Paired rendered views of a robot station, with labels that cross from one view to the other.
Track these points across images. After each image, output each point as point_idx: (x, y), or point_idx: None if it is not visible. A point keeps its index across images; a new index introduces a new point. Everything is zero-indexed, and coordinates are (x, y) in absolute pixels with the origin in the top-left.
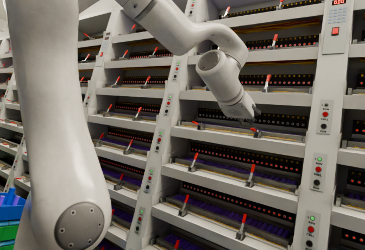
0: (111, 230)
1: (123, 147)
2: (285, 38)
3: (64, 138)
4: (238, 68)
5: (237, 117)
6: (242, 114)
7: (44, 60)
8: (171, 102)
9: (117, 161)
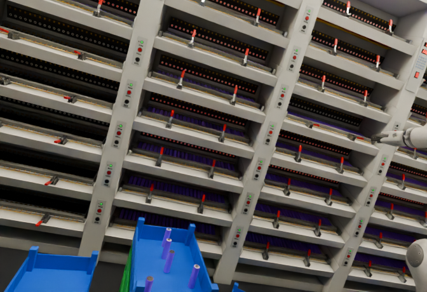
0: (208, 214)
1: (205, 128)
2: (365, 51)
3: None
4: None
5: (389, 144)
6: (396, 145)
7: None
8: (286, 95)
9: (209, 148)
